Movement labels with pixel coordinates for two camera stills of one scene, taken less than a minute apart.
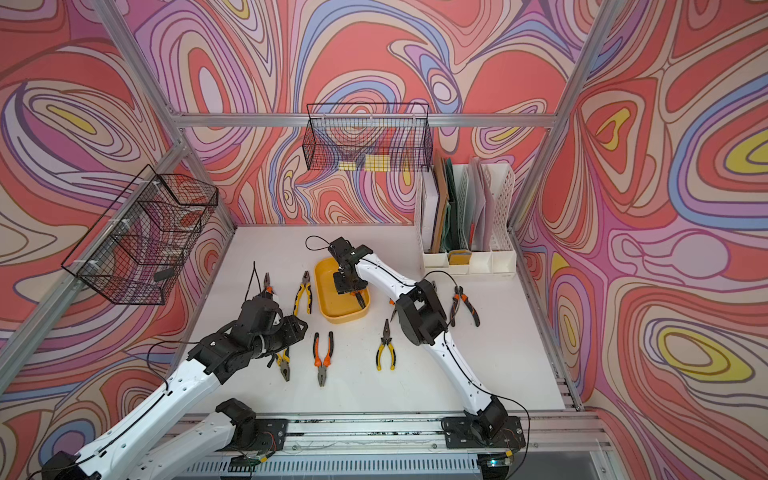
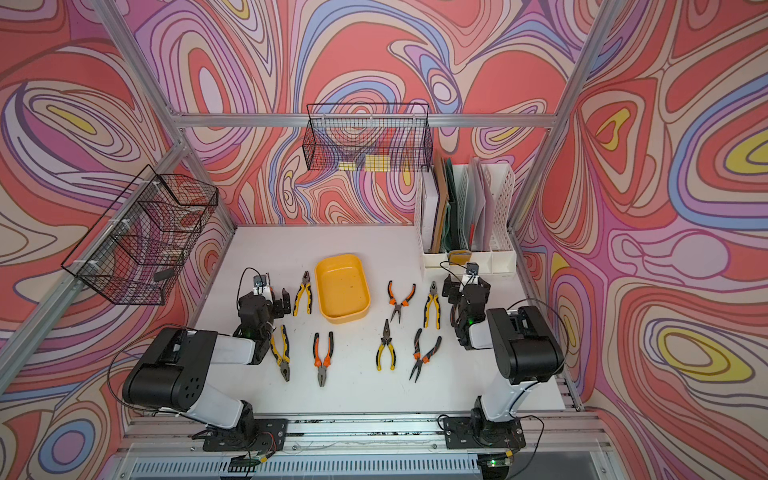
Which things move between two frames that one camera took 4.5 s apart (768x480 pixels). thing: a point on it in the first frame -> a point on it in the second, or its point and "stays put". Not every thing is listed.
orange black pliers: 320,364 stays put
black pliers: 360,298 -> 419,360
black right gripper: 341,287 -> 451,290
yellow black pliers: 305,286 stays put
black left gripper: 292,330 -> 275,306
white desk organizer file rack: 467,219 stays put
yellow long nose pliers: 386,340 stays put
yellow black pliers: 283,360 stays put
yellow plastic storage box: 333,307 stays put
